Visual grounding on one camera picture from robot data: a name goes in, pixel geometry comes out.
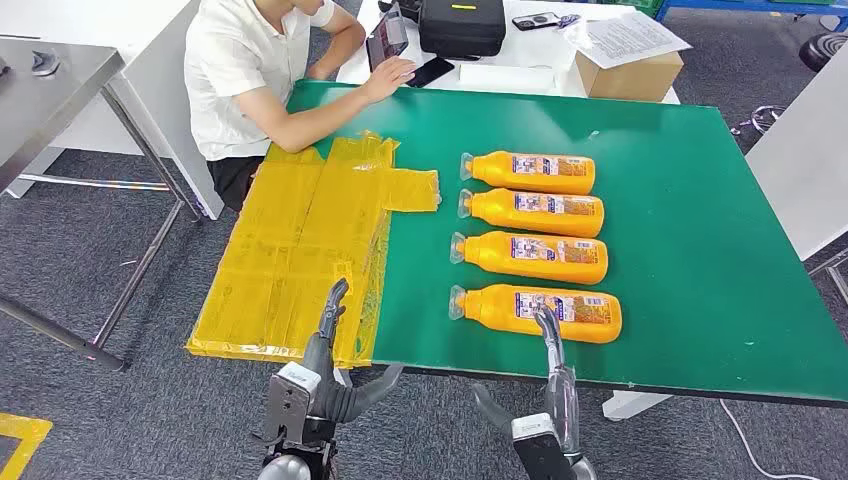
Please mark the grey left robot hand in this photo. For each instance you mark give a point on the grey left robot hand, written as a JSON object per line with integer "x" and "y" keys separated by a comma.
{"x": 324, "y": 391}

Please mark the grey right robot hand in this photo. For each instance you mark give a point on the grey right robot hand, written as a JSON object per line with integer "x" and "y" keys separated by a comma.
{"x": 566, "y": 404}

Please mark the person's right hand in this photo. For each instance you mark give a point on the person's right hand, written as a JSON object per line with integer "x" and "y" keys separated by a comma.
{"x": 387, "y": 79}

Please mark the person's left hand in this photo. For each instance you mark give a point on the person's left hand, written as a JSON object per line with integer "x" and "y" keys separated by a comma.
{"x": 321, "y": 71}

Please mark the orange detergent bottle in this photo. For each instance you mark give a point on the orange detergent bottle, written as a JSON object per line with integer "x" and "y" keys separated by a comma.
{"x": 493, "y": 210}
{"x": 490, "y": 311}
{"x": 493, "y": 171}
{"x": 490, "y": 255}

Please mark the person's left forearm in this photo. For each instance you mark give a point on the person's left forearm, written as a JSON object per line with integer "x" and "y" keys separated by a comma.
{"x": 344, "y": 43}

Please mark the person's right forearm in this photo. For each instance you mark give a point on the person's right forearm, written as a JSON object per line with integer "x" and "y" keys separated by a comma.
{"x": 318, "y": 126}

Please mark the black tablet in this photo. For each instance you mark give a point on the black tablet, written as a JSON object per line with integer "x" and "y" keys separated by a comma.
{"x": 387, "y": 36}

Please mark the black smartphone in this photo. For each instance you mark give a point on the black smartphone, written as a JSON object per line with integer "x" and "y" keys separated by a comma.
{"x": 430, "y": 71}

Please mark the white table leg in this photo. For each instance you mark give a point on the white table leg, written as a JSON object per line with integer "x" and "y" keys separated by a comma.
{"x": 629, "y": 405}

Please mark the person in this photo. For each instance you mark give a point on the person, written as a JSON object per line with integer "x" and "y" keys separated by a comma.
{"x": 238, "y": 79}

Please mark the black carrying case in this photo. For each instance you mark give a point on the black carrying case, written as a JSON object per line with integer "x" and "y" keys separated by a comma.
{"x": 464, "y": 30}

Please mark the yellow taped cardboard mat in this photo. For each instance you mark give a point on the yellow taped cardboard mat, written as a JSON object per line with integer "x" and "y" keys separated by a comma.
{"x": 291, "y": 252}

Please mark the white table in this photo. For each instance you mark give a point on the white table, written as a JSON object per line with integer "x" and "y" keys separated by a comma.
{"x": 530, "y": 50}

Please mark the black handheld device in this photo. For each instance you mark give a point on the black handheld device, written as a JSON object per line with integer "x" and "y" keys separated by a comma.
{"x": 535, "y": 21}

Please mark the clear plastic bag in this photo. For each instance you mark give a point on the clear plastic bag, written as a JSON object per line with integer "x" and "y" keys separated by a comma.
{"x": 568, "y": 21}

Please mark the brown cardboard box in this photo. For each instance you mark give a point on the brown cardboard box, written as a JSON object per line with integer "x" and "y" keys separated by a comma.
{"x": 629, "y": 79}

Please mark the printed paper sheet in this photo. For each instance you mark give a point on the printed paper sheet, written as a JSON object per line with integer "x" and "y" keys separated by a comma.
{"x": 629, "y": 38}

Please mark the small metal part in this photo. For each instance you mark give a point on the small metal part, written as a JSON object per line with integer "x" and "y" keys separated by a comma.
{"x": 45, "y": 63}

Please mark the stainless steel table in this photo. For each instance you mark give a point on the stainless steel table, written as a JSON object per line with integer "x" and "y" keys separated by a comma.
{"x": 40, "y": 106}

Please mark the white board panel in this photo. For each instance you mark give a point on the white board panel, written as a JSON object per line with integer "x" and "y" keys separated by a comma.
{"x": 808, "y": 166}

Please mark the blue metal rack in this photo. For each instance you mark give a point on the blue metal rack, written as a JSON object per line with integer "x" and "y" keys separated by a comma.
{"x": 729, "y": 5}

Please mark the black round stool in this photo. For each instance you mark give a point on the black round stool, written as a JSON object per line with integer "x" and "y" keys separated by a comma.
{"x": 825, "y": 50}

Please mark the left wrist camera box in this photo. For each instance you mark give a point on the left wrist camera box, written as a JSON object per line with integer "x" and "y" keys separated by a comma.
{"x": 291, "y": 397}

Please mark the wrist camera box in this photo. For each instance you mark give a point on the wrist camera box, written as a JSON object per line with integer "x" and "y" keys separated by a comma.
{"x": 540, "y": 450}
{"x": 291, "y": 397}

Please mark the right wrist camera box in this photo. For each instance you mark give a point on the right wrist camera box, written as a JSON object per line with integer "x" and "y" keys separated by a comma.
{"x": 540, "y": 450}

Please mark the metal frame legs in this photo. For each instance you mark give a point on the metal frame legs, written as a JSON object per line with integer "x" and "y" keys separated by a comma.
{"x": 836, "y": 281}

